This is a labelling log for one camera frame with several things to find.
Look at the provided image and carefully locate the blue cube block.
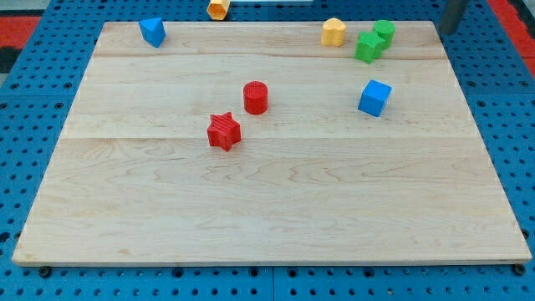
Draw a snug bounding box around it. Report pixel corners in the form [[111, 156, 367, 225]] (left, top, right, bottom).
[[357, 79, 392, 117]]

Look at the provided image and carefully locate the yellow hexagon block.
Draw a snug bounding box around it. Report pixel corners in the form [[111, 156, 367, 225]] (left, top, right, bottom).
[[206, 0, 231, 21]]

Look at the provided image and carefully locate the green cylinder block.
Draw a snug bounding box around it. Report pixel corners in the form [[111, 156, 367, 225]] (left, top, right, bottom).
[[373, 19, 396, 49]]

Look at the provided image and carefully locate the red cylinder block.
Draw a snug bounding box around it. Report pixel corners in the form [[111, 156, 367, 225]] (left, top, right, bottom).
[[242, 81, 268, 115]]

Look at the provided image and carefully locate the wooden board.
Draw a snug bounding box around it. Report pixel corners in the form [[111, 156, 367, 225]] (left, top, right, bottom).
[[13, 21, 532, 267]]

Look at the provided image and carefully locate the red star block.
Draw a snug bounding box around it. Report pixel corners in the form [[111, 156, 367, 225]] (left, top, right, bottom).
[[207, 112, 242, 151]]

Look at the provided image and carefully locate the blue triangle block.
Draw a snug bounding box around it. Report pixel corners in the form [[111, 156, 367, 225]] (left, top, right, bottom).
[[138, 17, 166, 48]]

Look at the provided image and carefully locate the green star block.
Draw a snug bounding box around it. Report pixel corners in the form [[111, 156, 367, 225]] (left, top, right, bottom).
[[354, 31, 385, 64]]

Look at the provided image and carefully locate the yellow heart block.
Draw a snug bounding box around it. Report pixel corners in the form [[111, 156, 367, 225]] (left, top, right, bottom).
[[320, 18, 346, 47]]

